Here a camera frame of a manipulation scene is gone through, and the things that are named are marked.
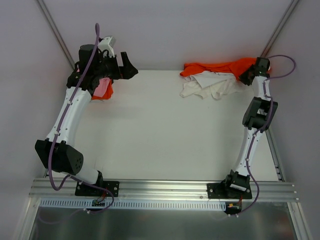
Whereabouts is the orange t shirt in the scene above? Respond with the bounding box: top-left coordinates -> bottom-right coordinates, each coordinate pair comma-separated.
180,57 -> 256,81
91,79 -> 114,101

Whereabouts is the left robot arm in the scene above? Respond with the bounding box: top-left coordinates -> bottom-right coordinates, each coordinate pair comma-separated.
35,44 -> 138,196

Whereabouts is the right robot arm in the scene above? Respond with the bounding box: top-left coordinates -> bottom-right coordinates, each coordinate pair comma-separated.
222,57 -> 278,199

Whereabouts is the folded pink t shirt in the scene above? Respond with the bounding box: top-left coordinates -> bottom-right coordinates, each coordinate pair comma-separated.
93,77 -> 111,98

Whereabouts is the folded orange t shirt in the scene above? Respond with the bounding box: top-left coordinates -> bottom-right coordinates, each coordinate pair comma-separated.
91,79 -> 114,101

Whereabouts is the crumpled white t shirt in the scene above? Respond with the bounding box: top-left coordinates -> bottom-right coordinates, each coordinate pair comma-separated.
179,71 -> 250,100

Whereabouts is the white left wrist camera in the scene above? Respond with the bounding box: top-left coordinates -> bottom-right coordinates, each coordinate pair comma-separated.
98,35 -> 116,57

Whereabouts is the right corner frame post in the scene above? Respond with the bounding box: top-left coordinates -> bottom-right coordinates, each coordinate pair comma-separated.
260,0 -> 301,58

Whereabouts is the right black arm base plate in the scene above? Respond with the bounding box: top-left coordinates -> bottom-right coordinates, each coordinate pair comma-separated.
206,182 -> 253,200

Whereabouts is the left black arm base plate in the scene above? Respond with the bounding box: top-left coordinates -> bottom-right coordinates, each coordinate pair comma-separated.
74,180 -> 120,198

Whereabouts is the aluminium mounting rail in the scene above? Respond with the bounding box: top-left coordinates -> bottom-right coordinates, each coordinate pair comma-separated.
28,178 -> 300,202

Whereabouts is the white slotted cable duct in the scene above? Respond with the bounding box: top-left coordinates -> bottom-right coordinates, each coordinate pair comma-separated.
39,198 -> 226,212

